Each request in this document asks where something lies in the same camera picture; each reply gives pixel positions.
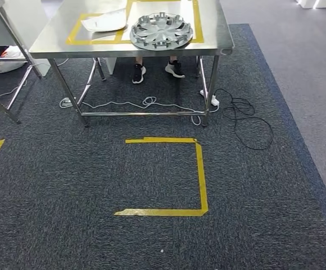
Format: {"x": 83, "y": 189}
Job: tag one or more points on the grey plastic wheel cover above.
{"x": 161, "y": 31}

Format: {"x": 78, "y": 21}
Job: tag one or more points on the white plastic panel part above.
{"x": 106, "y": 20}

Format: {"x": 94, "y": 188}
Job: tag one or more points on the yellow tape on workbench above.
{"x": 78, "y": 41}

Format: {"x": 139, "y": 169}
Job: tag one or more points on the person's foot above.
{"x": 139, "y": 73}
{"x": 175, "y": 69}

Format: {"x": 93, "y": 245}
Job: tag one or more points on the white power strip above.
{"x": 212, "y": 100}

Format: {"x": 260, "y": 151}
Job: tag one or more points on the white power adapter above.
{"x": 65, "y": 102}

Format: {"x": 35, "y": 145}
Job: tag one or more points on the white plastic bag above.
{"x": 8, "y": 63}

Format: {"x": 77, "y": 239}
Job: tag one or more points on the white cabinet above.
{"x": 25, "y": 15}

